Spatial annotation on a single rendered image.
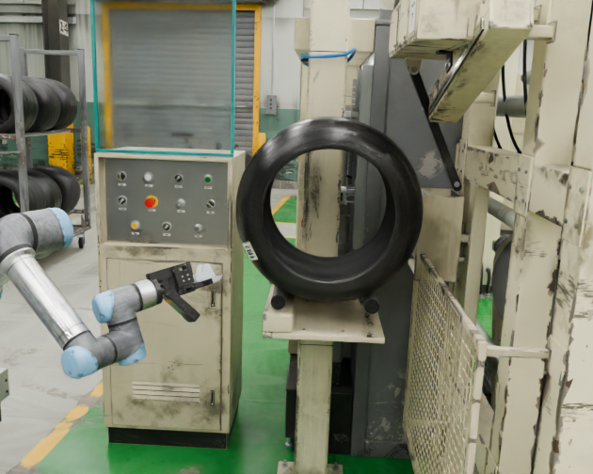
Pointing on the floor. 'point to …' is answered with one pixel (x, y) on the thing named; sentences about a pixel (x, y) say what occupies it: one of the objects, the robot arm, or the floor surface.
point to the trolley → (40, 95)
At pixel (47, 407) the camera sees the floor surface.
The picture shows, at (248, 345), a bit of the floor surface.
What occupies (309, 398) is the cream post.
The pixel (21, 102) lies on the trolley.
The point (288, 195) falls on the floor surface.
